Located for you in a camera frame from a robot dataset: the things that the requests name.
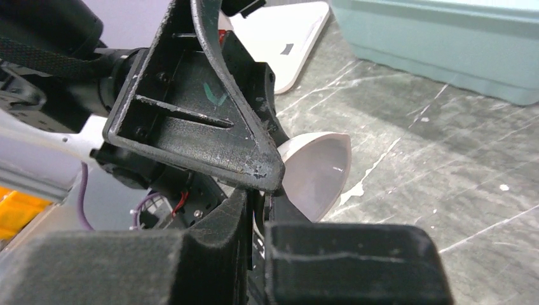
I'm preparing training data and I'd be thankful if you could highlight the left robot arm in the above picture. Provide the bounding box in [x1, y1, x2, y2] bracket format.
[1, 1, 287, 197]

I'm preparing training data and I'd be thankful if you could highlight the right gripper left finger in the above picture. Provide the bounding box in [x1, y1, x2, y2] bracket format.
[1, 189, 251, 304]

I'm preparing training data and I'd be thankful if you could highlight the white round watch glass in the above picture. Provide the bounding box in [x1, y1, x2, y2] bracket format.
[278, 132, 351, 222]

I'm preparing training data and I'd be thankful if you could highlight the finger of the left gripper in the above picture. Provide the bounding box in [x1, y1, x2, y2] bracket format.
[103, 1, 285, 192]
[221, 30, 289, 147]

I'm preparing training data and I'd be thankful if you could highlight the mint green plastic bin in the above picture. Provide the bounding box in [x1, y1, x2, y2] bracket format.
[331, 1, 538, 105]

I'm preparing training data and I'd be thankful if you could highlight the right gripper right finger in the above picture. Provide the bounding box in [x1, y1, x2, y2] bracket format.
[264, 194, 454, 304]

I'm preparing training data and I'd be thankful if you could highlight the white plastic bin lid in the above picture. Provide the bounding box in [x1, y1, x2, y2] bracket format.
[218, 1, 330, 94]

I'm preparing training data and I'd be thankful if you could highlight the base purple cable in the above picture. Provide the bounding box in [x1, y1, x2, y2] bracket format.
[76, 161, 95, 231]

